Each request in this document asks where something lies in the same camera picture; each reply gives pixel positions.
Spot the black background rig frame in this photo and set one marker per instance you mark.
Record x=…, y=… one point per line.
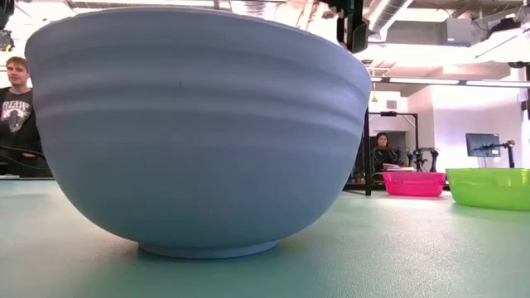
x=416, y=136

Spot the black background robot stand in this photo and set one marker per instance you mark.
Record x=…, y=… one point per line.
x=511, y=155

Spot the seated person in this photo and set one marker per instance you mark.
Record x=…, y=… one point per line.
x=385, y=155

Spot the wooden shelf with black frame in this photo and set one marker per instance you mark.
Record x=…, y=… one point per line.
x=367, y=165

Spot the small black background robot arm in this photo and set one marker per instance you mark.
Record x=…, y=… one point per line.
x=432, y=159

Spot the dark computer monitor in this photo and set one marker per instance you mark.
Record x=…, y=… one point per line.
x=482, y=145

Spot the yellow hanging pendant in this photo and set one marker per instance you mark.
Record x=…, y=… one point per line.
x=374, y=98

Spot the silver ceiling duct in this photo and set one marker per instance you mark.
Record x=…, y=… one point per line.
x=389, y=12

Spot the small pink plastic bowl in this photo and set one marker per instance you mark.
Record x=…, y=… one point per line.
x=414, y=184

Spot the small green plastic bowl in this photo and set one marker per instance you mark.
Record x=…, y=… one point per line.
x=488, y=188

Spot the large lavender blue bowl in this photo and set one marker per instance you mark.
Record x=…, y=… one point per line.
x=198, y=145

